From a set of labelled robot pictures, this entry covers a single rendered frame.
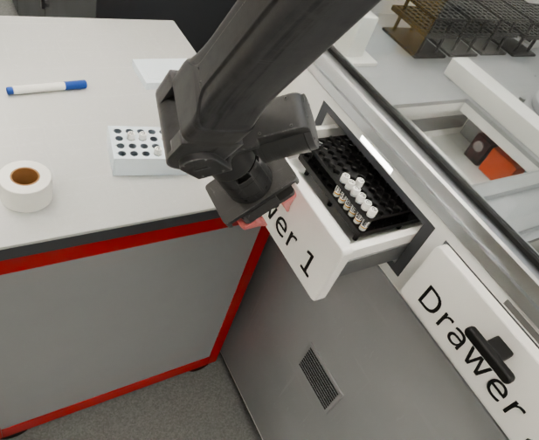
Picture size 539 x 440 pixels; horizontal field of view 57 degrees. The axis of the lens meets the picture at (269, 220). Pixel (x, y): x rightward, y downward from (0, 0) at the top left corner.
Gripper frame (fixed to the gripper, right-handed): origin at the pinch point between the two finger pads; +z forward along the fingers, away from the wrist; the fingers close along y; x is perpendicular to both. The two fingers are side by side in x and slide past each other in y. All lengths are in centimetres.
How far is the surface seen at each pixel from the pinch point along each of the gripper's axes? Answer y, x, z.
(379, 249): 9.5, -9.4, 8.5
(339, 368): -6.9, -14.3, 37.5
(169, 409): -56, 7, 69
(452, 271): 15.5, -17.5, 7.9
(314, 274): 0.2, -9.3, 3.8
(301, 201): 4.0, -1.5, -1.0
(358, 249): 6.9, -9.3, 4.4
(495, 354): 13.1, -28.6, 6.4
